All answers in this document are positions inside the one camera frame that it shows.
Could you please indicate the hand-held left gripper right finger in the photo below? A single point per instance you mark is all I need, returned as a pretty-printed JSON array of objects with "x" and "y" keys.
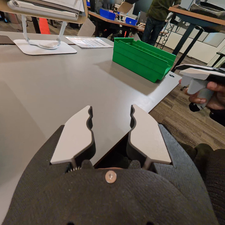
[{"x": 149, "y": 140}]

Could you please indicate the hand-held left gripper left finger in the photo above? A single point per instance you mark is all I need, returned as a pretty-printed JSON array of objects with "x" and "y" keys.
[{"x": 73, "y": 140}]

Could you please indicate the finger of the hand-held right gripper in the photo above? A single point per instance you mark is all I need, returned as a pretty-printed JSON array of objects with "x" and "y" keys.
[
  {"x": 193, "y": 66},
  {"x": 196, "y": 73}
]

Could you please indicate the green plastic bin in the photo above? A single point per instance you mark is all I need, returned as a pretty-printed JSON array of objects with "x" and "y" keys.
[{"x": 140, "y": 59}]

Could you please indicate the grey desk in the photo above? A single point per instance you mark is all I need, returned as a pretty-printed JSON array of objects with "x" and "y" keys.
[{"x": 52, "y": 79}]

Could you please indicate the person's right hand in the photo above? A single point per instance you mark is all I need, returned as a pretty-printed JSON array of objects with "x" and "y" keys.
[{"x": 218, "y": 98}]

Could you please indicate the narrow wooden table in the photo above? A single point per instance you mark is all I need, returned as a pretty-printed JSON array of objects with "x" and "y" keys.
[{"x": 193, "y": 15}]

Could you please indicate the dark bag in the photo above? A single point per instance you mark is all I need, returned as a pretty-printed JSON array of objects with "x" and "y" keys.
[{"x": 207, "y": 8}]

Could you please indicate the blue plastic bin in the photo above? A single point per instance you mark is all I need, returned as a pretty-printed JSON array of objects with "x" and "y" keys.
[
  {"x": 131, "y": 21},
  {"x": 107, "y": 14}
]

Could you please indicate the long wooden table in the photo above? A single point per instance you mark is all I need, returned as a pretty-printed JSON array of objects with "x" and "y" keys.
[{"x": 123, "y": 22}]

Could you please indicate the white document stand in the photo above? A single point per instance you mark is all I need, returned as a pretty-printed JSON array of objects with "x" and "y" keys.
[{"x": 47, "y": 50}]

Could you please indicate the laminated paper sheet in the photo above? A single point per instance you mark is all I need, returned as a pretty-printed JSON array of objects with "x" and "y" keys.
[{"x": 89, "y": 42}]

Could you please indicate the orange traffic cone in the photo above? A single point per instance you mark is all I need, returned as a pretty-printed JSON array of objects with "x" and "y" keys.
[{"x": 44, "y": 26}]

